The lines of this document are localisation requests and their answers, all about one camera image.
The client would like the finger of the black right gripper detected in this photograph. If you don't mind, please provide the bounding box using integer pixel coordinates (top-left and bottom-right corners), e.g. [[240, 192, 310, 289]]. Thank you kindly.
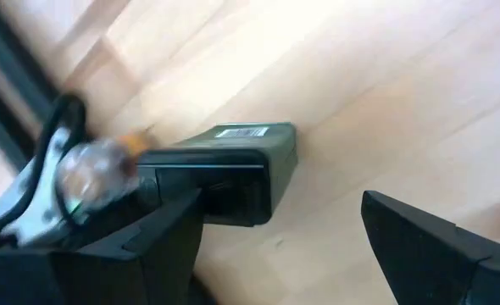
[[61, 164, 164, 252]]

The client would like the dark green spice tin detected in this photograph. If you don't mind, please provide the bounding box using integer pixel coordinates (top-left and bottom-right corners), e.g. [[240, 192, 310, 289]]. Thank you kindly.
[[137, 121, 299, 228]]

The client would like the glass jar orange spice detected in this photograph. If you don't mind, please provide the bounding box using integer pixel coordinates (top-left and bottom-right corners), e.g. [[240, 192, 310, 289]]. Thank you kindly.
[[56, 129, 156, 213]]

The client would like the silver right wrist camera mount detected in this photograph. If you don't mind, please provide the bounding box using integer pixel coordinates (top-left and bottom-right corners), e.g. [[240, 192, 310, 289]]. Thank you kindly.
[[0, 126, 86, 249]]

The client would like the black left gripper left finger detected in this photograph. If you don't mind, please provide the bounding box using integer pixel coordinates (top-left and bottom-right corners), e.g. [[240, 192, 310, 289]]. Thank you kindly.
[[0, 188, 218, 305]]

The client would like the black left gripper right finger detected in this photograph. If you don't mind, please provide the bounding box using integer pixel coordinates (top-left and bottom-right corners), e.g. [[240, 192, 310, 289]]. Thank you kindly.
[[361, 189, 500, 305]]

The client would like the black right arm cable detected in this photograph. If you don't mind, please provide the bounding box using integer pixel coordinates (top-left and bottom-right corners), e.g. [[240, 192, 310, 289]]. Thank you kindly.
[[0, 91, 88, 247]]

